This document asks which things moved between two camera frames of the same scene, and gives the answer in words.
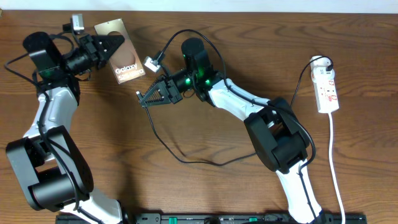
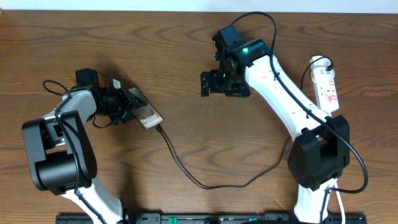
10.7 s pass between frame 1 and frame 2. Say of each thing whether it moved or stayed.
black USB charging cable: moved
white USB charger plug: stayed
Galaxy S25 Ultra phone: moved
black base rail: stayed
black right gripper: moved
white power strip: stayed
